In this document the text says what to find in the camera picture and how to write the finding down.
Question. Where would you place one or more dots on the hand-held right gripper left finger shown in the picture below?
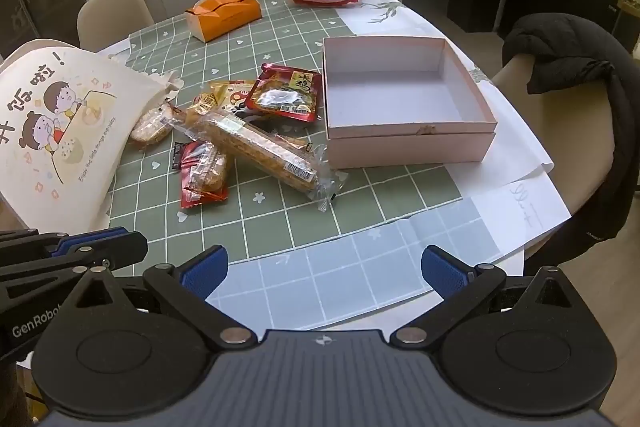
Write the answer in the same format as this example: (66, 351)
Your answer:
(205, 271)

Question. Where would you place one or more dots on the white printed table cover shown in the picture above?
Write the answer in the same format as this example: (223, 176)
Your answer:
(510, 147)

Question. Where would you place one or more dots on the long snack bar clear wrapper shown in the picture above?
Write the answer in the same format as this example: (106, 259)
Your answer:
(260, 147)

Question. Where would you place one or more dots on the green checked tablecloth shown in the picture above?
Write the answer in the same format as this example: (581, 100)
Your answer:
(280, 57)

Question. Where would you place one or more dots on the yellow panda snack packet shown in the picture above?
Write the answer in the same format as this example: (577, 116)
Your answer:
(235, 94)

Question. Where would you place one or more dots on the beige chair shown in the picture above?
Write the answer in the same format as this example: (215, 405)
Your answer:
(555, 132)
(115, 14)

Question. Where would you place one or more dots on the white cartoon print tote bag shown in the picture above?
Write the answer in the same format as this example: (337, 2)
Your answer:
(65, 127)

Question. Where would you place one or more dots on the orange tissue box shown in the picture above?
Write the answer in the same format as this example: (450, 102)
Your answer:
(225, 14)

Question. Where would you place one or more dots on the red cookie packet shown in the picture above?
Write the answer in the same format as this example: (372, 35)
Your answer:
(202, 174)

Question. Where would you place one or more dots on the pink cardboard box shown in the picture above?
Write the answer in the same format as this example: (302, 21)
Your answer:
(400, 97)

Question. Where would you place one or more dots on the yellow pastry packet red label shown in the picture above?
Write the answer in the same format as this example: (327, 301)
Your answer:
(202, 103)

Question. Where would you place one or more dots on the round rice cake packet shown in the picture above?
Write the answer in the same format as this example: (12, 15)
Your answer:
(150, 127)

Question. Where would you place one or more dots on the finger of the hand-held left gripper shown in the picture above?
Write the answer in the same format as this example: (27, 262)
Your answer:
(115, 249)
(30, 238)

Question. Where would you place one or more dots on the dark red tofu snack packet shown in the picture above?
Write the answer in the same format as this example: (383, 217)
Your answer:
(282, 94)

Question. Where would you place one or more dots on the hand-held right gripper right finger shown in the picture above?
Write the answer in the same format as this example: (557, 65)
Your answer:
(444, 271)

